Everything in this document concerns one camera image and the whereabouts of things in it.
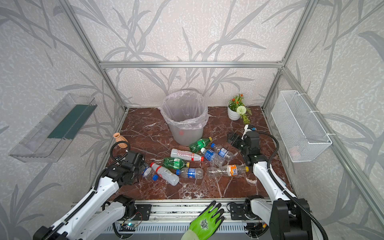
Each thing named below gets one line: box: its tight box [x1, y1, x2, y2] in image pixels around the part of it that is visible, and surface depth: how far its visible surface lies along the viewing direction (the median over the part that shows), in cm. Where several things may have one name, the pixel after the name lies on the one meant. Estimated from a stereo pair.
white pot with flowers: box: [227, 93, 253, 125], surface depth 104 cm
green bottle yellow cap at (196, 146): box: [189, 136, 213, 154], surface depth 98 cm
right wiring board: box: [243, 222, 269, 238], surface depth 71 cm
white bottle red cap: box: [150, 162, 180, 186], surface depth 84 cm
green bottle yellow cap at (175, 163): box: [162, 157, 190, 170], surface depth 90 cm
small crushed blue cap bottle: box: [141, 166, 159, 181], surface depth 84 cm
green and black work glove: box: [181, 200, 225, 240], surface depth 71 cm
